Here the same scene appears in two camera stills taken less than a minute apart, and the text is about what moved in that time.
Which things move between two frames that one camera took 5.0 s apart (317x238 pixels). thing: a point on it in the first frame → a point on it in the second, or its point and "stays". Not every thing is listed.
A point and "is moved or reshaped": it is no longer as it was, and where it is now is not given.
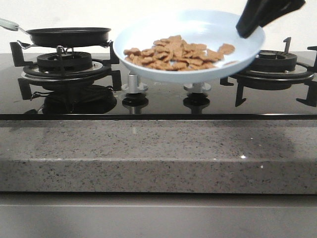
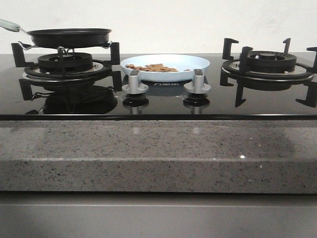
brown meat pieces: (172, 53) → (154, 68)
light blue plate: (186, 46) is moved or reshaped
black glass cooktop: (163, 100) stays
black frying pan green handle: (66, 37) stays
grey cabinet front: (113, 214) stays
